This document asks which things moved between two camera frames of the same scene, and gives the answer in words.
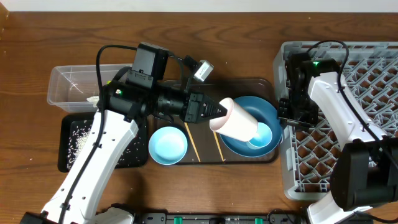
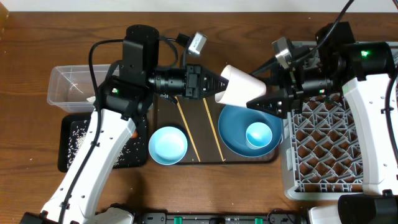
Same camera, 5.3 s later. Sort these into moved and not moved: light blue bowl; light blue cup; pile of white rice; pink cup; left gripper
Moved: pink cup; left gripper
Not moved: light blue bowl; pile of white rice; light blue cup
